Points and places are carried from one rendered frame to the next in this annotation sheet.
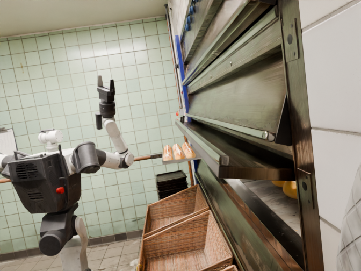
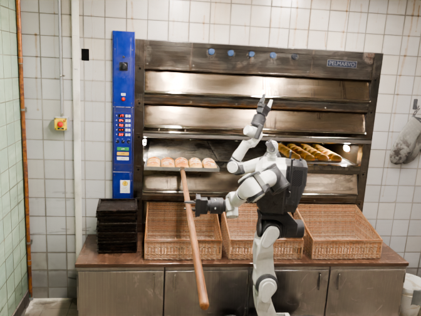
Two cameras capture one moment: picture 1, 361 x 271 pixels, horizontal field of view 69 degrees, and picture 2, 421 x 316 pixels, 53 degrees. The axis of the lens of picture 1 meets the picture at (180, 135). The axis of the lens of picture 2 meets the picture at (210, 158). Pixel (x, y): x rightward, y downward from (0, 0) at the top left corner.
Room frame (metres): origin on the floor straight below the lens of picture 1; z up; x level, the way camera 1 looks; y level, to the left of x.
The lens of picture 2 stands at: (1.99, 3.16, 1.93)
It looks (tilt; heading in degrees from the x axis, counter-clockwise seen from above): 12 degrees down; 266
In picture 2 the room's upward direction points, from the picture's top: 3 degrees clockwise
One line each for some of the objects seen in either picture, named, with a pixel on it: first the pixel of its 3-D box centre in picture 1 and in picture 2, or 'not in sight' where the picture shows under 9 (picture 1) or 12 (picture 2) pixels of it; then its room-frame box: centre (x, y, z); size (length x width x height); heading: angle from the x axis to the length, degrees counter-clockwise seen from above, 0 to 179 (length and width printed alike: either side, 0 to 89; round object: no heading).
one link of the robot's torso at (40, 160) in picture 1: (50, 178); (279, 182); (1.39, 0.72, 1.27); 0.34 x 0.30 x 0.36; 78
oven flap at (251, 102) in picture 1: (207, 102); (257, 119); (1.39, -0.17, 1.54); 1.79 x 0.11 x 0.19; 3
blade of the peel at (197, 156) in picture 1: (186, 151); (181, 163); (1.99, -0.02, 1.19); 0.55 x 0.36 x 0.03; 3
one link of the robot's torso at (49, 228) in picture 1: (59, 227); (280, 224); (1.36, 0.71, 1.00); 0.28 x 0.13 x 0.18; 2
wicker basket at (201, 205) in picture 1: (175, 215); (182, 229); (1.96, 0.13, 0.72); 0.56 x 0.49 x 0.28; 3
